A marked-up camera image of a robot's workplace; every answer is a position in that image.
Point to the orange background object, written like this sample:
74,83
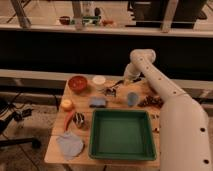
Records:
107,22

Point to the green background object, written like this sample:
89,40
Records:
91,20

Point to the dark grape bunch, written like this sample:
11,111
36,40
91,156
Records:
150,100

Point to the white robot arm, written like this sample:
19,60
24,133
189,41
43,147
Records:
184,137

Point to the blue cup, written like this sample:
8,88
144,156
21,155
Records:
132,99

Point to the white cup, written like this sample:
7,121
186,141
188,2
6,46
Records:
99,81

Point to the striped black white ball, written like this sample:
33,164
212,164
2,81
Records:
79,119

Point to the wooden table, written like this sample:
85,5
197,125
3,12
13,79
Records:
81,102

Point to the yellow round fruit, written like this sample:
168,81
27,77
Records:
66,105

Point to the grey blue cloth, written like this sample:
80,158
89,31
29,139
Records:
70,145

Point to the green plastic tray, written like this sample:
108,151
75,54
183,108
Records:
121,135

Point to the dark red background bowl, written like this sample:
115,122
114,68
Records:
64,20

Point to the red chili pepper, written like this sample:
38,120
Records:
68,119

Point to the blue sponge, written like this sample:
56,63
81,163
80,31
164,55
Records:
97,102

